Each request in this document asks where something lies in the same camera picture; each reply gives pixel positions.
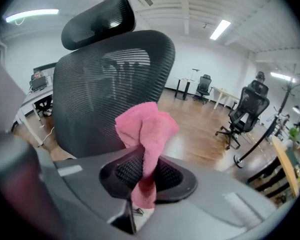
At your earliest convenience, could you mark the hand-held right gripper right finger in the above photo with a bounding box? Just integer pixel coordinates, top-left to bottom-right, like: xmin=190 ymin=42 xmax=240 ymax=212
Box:
xmin=135 ymin=155 xmax=278 ymax=240

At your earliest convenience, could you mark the round wooden table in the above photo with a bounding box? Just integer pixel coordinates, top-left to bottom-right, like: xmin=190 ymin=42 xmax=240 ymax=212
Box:
xmin=246 ymin=135 xmax=300 ymax=200

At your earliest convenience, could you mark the black mesh chair headrest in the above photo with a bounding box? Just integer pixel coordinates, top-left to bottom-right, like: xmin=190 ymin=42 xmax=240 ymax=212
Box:
xmin=60 ymin=0 xmax=136 ymax=51

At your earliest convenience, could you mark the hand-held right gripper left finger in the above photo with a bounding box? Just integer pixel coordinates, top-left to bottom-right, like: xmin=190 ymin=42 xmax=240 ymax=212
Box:
xmin=35 ymin=145 xmax=146 ymax=240

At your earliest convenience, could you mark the long white cable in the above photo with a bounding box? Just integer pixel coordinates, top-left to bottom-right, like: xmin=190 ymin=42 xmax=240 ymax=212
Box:
xmin=39 ymin=125 xmax=56 ymax=143

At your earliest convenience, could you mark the pink cloth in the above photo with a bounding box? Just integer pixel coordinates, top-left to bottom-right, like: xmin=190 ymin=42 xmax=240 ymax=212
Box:
xmin=114 ymin=101 xmax=180 ymax=210

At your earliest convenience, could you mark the small standing desk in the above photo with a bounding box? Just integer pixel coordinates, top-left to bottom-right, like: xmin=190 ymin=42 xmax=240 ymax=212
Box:
xmin=174 ymin=77 xmax=199 ymax=102

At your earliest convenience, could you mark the white table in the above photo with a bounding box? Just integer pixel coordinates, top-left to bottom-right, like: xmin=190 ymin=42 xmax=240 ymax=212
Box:
xmin=212 ymin=86 xmax=241 ymax=110

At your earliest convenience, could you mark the black laptop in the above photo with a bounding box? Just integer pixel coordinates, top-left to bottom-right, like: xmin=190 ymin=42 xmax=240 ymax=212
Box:
xmin=30 ymin=76 xmax=48 ymax=92

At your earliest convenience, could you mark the long ceiling light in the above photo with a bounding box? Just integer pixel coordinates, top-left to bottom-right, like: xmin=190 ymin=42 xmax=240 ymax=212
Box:
xmin=269 ymin=71 xmax=298 ymax=83
xmin=5 ymin=8 xmax=60 ymax=24
xmin=209 ymin=19 xmax=232 ymax=41

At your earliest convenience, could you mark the black office chair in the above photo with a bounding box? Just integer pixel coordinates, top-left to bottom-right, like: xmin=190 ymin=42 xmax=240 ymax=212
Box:
xmin=35 ymin=96 xmax=54 ymax=118
xmin=214 ymin=71 xmax=271 ymax=151
xmin=193 ymin=74 xmax=214 ymax=105

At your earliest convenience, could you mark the white desk frame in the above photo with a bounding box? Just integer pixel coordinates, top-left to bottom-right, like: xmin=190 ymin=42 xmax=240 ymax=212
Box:
xmin=13 ymin=85 xmax=55 ymax=148

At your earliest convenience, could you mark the black coat rack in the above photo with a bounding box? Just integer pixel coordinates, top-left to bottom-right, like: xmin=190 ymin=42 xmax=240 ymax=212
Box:
xmin=233 ymin=63 xmax=300 ymax=169

